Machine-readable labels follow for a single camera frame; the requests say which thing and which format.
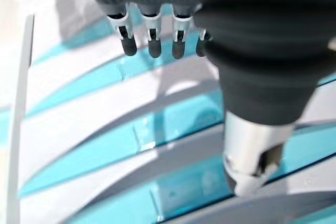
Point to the white medical cart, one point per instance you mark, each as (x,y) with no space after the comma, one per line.
(21,103)

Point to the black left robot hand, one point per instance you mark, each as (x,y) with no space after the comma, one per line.
(249,51)

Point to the blue white cart drawer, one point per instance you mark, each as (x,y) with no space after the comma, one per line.
(183,182)
(78,40)
(105,77)
(170,121)

